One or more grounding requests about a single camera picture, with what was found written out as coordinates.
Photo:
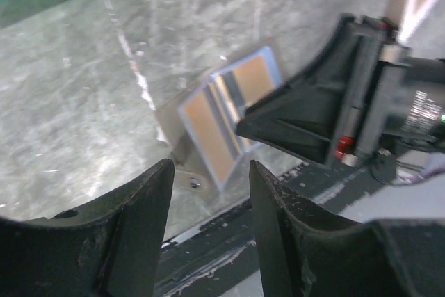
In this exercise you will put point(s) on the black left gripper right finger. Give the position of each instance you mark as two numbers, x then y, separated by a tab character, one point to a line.
304	250

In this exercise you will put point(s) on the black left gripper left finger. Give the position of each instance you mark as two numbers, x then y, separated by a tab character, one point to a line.
110	246

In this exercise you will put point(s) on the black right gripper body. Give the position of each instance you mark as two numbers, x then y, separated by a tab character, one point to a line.
383	97

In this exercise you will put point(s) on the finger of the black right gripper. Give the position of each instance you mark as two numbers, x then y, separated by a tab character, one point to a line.
301	117

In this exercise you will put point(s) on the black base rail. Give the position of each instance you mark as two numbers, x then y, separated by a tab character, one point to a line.
223	252

